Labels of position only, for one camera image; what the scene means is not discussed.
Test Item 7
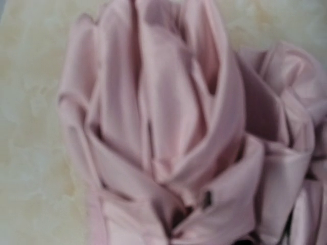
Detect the pink and black folding umbrella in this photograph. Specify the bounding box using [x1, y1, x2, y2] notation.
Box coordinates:
[58, 1, 326, 244]

